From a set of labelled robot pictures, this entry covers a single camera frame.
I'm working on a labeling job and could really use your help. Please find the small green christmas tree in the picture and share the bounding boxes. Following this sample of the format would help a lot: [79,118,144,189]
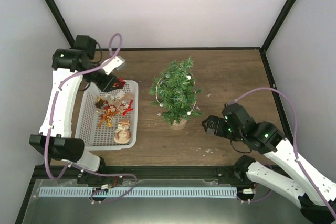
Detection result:
[149,57,202,130]

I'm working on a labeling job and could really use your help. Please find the wooden snowman figurine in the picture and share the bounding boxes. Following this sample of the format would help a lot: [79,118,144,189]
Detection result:
[114,119,131,144]

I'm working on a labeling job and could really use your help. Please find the white slotted cable duct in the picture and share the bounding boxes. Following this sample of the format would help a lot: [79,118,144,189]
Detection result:
[38,186,237,198]

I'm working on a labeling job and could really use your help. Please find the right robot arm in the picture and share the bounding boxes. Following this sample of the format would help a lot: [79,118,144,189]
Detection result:
[202,103,335,223]

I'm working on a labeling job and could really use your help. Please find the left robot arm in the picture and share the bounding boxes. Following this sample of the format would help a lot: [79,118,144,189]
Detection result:
[29,35,124,184]

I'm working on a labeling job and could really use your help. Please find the white perforated plastic basket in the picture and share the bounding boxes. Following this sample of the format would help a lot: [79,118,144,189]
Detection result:
[75,80,139,151]

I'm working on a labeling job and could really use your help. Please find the cinnamon stick bundle ornament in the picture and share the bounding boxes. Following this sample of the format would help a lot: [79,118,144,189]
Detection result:
[97,109,119,128]

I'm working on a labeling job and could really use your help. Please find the black aluminium front rail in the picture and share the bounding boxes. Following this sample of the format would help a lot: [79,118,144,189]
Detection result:
[34,165,312,185]

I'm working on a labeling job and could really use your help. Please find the red gift box ornament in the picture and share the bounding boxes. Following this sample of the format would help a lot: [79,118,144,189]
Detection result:
[118,78,125,89]

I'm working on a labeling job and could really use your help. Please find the burlap bow ornament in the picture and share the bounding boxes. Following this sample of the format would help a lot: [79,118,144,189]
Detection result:
[110,92,134,107]

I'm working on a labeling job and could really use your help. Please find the red ribbon bow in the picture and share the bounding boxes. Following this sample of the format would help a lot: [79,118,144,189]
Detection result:
[122,100,133,116]

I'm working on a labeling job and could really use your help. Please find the brown pine cone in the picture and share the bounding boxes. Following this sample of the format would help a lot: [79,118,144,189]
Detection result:
[95,98,106,109]

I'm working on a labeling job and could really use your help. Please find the white ball string lights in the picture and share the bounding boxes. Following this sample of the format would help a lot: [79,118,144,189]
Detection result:
[155,73,197,116]

